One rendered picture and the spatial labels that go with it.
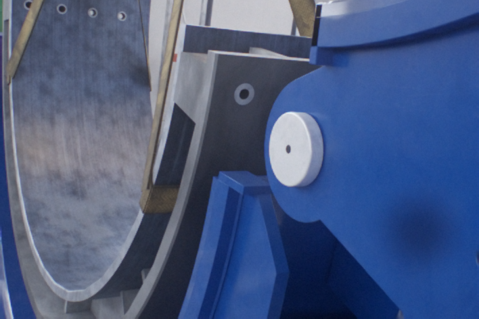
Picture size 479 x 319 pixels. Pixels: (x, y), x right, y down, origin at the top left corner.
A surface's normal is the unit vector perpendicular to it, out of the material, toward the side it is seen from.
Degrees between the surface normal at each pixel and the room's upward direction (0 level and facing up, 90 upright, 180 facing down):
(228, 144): 102
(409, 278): 90
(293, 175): 90
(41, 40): 75
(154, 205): 115
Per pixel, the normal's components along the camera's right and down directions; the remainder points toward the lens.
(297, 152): -0.87, -0.03
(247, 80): 0.45, 0.29
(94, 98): 0.46, -0.39
